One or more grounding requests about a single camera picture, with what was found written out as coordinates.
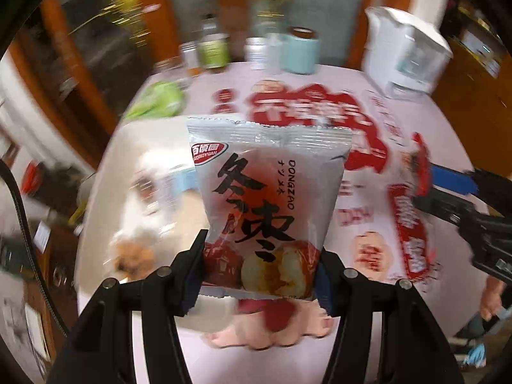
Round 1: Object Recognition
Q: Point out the red lid dark jar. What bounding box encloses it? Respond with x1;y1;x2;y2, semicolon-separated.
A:
21;161;47;197

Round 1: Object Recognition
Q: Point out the green tissue pack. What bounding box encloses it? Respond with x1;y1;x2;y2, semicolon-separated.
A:
124;81;185;121

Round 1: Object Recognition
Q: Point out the white pill bottle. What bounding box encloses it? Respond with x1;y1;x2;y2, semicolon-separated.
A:
244;37;267;70

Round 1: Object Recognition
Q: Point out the white plastic storage bin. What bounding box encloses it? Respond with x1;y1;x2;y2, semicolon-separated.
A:
74;118;241;334

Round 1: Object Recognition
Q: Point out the small spice jar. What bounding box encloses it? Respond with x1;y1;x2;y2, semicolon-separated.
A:
180;42;201;77

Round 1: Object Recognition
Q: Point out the red dark snack packet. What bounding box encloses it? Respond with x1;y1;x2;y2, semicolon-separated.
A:
405;132;432;197

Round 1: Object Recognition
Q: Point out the glass bottle green label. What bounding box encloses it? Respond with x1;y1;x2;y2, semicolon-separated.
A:
198;13;230;73

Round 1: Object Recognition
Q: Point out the brown cracker pack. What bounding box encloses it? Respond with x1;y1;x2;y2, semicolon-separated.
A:
115;240;155;282

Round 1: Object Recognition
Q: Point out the white blue pouch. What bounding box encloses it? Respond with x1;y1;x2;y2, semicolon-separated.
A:
155;165;199;208

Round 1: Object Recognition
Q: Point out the translucent squeeze bottle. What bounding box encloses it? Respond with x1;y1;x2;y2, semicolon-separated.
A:
267;32;283;75

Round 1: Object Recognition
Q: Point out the clear drinking glass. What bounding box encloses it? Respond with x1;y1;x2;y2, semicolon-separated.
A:
154;56;192;89

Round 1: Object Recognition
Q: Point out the person right hand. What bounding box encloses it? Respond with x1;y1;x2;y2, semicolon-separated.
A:
480;276;506;322

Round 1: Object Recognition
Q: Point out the pink printed tablecloth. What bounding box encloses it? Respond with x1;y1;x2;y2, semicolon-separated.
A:
74;61;493;384

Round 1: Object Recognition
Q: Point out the light blue canister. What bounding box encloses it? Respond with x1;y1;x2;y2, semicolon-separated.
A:
281;26;320;75

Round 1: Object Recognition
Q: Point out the red white jujube snack bag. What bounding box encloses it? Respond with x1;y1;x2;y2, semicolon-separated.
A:
187;117;352;300

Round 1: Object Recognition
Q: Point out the white desktop organizer box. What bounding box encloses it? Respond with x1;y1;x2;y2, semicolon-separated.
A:
362;6;453;100

